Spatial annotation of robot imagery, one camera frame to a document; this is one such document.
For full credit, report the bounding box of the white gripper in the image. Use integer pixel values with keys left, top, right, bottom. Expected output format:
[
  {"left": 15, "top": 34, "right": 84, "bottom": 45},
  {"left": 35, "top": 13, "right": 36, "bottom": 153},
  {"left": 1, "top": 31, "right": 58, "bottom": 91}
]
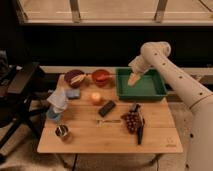
[{"left": 128, "top": 55, "right": 150, "bottom": 86}]

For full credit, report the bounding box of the red pepper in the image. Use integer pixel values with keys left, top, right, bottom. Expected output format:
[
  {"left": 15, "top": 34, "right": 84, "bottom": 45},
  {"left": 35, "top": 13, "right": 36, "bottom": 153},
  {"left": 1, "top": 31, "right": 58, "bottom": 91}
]
[{"left": 96, "top": 75, "right": 109, "bottom": 82}]

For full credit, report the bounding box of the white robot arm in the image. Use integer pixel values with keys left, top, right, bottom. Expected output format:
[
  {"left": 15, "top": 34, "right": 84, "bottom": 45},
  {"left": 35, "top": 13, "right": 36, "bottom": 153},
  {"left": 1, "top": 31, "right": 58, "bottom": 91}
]
[{"left": 128, "top": 41, "right": 213, "bottom": 171}]

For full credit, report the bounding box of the green plastic tray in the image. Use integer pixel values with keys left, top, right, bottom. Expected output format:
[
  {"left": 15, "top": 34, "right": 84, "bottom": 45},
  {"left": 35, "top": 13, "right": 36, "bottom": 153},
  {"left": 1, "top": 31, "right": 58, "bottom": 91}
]
[{"left": 116, "top": 68, "right": 167, "bottom": 101}]

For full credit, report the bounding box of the red bowl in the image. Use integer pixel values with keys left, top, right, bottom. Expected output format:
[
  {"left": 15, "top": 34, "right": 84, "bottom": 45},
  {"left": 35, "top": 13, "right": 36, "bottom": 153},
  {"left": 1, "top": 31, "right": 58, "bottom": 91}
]
[{"left": 92, "top": 69, "right": 110, "bottom": 87}]

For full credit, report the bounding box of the black rectangular block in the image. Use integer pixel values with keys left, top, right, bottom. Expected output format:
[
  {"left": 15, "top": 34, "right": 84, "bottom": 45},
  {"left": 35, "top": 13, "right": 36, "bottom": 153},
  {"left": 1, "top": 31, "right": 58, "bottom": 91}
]
[{"left": 98, "top": 100, "right": 116, "bottom": 117}]

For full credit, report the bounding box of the bunch of dark grapes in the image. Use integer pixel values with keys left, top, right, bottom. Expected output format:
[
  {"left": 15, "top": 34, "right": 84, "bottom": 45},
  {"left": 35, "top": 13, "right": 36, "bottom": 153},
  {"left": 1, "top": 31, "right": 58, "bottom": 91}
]
[{"left": 121, "top": 113, "right": 140, "bottom": 134}]

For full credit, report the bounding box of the yellow orange fruit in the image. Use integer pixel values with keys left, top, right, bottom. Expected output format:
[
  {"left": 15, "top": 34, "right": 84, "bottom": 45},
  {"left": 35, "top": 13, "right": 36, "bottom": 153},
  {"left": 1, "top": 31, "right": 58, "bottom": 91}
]
[{"left": 91, "top": 92, "right": 101, "bottom": 105}]

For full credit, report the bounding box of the banana in bowl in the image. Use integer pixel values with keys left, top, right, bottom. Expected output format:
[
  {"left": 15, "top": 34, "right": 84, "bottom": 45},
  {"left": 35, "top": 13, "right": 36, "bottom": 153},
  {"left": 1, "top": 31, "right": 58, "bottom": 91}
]
[{"left": 70, "top": 74, "right": 86, "bottom": 84}]

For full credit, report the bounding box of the metal fork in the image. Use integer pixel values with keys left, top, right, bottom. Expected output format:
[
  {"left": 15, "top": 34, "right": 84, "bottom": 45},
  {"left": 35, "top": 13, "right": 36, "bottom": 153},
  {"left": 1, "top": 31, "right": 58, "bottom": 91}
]
[{"left": 96, "top": 120, "right": 121, "bottom": 124}]

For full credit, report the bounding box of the blue sponge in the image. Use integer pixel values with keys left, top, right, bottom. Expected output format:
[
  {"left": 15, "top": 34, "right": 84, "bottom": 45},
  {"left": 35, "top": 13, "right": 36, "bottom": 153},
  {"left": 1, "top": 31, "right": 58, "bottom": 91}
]
[{"left": 66, "top": 89, "right": 80, "bottom": 99}]

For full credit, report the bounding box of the dark purple bowl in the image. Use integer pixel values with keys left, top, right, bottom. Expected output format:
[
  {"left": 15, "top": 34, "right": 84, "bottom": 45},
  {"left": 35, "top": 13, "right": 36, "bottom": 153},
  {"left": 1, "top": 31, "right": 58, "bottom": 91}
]
[{"left": 64, "top": 69, "right": 85, "bottom": 88}]

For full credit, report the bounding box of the white crumpled cloth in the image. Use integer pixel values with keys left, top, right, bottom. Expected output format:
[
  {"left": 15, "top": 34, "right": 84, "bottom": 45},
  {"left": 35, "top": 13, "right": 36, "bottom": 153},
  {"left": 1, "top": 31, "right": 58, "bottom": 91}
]
[{"left": 47, "top": 88, "right": 68, "bottom": 113}]

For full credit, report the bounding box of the light blue cup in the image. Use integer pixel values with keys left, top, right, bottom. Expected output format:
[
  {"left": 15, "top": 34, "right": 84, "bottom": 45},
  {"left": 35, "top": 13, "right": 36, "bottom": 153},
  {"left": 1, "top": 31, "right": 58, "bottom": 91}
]
[{"left": 46, "top": 108, "right": 61, "bottom": 123}]

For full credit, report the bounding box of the metal can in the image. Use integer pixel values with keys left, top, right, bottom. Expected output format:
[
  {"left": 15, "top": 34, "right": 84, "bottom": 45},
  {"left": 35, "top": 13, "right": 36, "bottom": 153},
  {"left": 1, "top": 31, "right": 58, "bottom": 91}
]
[{"left": 55, "top": 124, "right": 70, "bottom": 141}]

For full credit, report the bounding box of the black chair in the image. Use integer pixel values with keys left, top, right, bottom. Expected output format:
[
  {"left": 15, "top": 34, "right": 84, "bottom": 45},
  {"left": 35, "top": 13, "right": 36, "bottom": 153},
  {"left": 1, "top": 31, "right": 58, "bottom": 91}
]
[{"left": 0, "top": 50, "right": 47, "bottom": 149}]

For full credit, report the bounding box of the black handled knife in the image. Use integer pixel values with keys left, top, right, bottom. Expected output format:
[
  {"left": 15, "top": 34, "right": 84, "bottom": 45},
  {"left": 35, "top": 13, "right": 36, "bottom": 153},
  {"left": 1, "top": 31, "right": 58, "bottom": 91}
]
[{"left": 130, "top": 103, "right": 145, "bottom": 144}]

